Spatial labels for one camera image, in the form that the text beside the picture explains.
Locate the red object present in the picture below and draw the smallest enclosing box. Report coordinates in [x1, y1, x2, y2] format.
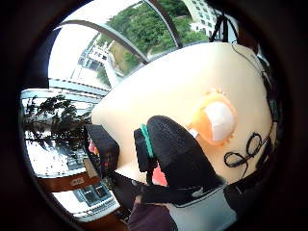
[151, 166, 168, 188]

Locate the orange and white soft toy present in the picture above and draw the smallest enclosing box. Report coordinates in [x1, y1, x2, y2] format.
[188, 87, 239, 147]

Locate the the person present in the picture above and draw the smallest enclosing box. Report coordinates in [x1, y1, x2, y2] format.
[127, 184, 240, 231]

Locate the black chair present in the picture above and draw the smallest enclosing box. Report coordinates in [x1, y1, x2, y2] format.
[84, 123, 120, 178]

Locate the grey metal railing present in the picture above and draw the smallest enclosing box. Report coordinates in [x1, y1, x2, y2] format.
[59, 0, 184, 65]

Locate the black tripod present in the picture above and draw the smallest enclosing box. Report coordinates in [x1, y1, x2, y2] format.
[208, 12, 241, 44]

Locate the white building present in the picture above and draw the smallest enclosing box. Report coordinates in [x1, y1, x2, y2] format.
[189, 0, 223, 37]

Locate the black cable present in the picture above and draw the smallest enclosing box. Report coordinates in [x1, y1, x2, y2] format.
[223, 120, 277, 178]

